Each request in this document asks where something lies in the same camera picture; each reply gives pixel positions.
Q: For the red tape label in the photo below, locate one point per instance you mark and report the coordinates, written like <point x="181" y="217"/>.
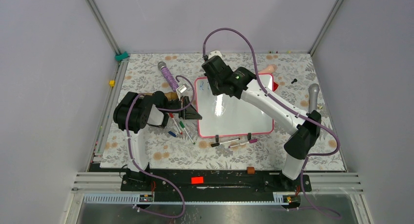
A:
<point x="197" y="180"/>

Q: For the brown small block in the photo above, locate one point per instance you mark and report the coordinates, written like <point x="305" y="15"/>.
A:
<point x="250" y="170"/>

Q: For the green corner clamp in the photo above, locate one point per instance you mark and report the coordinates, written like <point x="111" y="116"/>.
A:
<point x="121" y="56"/>

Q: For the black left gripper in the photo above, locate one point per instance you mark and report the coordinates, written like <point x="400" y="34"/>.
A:
<point x="189" y="113"/>

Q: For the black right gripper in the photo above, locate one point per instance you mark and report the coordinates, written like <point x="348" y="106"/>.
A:
<point x="214" y="90"/>

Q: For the floral patterned mat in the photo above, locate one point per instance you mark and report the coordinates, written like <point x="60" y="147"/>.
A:
<point x="168" y="152"/>

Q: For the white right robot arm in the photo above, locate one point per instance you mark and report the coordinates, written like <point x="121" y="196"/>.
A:
<point x="303" y="127"/>

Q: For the black capped marker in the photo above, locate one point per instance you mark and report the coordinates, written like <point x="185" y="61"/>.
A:
<point x="224" y="142"/>

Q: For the purple capped marker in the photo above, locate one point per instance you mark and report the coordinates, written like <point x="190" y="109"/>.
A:
<point x="244" y="143"/>

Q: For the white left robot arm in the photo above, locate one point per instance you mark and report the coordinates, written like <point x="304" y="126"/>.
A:
<point x="135" y="113"/>

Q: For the green capped marker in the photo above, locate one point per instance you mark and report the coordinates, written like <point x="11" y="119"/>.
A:
<point x="187" y="133"/>

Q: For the yellow small cube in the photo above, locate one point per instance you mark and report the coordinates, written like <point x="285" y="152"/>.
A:
<point x="112" y="83"/>

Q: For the purple glitter microphone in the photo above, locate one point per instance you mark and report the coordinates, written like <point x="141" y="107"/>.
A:
<point x="168" y="76"/>

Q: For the blue marker cap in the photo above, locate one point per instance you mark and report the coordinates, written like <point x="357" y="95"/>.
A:
<point x="172" y="134"/>

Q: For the red capped marker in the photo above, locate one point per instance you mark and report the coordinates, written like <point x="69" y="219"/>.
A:
<point x="175" y="123"/>

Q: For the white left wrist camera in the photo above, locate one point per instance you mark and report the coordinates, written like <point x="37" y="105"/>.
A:
<point x="181" y="89"/>

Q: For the silver toy microphone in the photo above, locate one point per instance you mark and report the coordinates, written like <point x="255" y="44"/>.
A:
<point x="313" y="96"/>

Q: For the pink framed whiteboard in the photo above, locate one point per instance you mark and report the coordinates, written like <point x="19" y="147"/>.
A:
<point x="227" y="116"/>

